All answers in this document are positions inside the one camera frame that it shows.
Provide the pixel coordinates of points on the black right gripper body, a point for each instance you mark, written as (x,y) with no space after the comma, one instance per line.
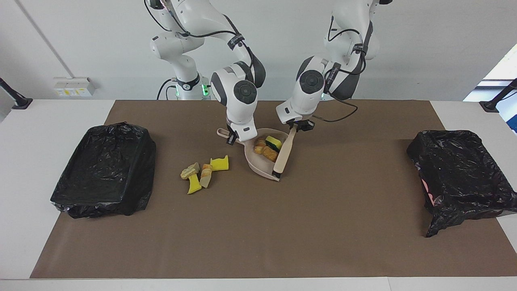
(232,138)

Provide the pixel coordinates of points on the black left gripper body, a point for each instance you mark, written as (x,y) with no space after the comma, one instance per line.
(302,125)

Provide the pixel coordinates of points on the notched yellow sponge piece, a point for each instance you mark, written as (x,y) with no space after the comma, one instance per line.
(221,163)

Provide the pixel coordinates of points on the pale beige bread piece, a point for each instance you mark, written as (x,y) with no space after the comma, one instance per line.
(259,145)

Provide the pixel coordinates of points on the yellow sponge chunk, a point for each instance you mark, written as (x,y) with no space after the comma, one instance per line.
(274,142)

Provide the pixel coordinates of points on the beige brush with black bristles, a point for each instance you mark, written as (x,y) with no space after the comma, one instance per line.
(284,153)

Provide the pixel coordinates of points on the beige plastic dustpan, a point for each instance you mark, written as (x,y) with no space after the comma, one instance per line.
(258,166)

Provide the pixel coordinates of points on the brown bread roll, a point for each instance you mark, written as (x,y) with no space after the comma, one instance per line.
(270,153)

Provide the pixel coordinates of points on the orange white bread slice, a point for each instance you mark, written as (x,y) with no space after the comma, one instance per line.
(206,176)

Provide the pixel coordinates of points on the beige grey foam chunk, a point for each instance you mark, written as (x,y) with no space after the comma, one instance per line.
(189,171)

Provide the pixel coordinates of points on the small yellow sponge piece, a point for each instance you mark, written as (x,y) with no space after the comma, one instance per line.
(194,186)

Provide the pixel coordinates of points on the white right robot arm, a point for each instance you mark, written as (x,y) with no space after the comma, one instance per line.
(238,109)

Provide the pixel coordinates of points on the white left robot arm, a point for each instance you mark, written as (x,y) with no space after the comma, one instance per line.
(307,93)

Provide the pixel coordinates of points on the pink bin with black bag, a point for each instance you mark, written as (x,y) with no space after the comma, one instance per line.
(460,178)

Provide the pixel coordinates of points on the brown table mat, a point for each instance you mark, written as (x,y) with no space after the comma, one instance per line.
(258,250)

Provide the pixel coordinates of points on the black clamp stand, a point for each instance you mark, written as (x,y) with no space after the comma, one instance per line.
(20,102)
(490,106)

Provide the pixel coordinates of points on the white wall socket box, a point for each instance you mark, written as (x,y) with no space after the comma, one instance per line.
(72,86)

